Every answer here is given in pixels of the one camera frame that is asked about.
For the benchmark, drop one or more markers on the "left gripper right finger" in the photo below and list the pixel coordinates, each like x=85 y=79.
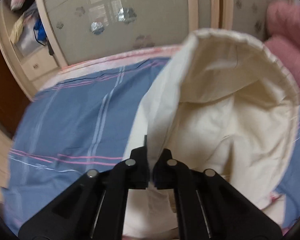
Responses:
x=208 y=207

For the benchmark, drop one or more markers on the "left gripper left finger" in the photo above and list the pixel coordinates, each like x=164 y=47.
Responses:
x=94 y=206

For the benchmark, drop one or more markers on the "pink and white hooded jacket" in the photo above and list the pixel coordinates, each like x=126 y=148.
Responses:
x=224 y=102

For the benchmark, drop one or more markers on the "blue plaid bed sheet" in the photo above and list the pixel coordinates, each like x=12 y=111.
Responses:
x=76 y=125

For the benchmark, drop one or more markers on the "brown wooden door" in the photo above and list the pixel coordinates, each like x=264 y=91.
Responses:
x=13 y=101

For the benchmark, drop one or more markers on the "open wardrobe shelf unit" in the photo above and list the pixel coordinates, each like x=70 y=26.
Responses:
x=32 y=71

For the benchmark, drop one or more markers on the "blue garment in wardrobe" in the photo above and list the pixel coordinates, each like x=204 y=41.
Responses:
x=39 y=32

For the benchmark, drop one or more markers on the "clear plastic storage box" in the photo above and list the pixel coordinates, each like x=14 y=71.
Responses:
x=27 y=43

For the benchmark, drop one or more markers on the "frosted glass wardrobe door left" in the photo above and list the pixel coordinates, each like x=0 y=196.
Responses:
x=81 y=30

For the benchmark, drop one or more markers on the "frosted glass wardrobe door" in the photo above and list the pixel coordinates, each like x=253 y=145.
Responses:
x=81 y=30
x=246 y=16

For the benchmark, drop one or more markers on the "beige cloth bag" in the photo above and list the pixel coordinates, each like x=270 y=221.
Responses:
x=17 y=30

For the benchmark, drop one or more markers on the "pink rolled quilt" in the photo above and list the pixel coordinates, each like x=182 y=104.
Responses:
x=283 y=27

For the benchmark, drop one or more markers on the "frosted glass wardrobe door right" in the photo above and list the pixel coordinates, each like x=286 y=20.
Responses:
x=246 y=16

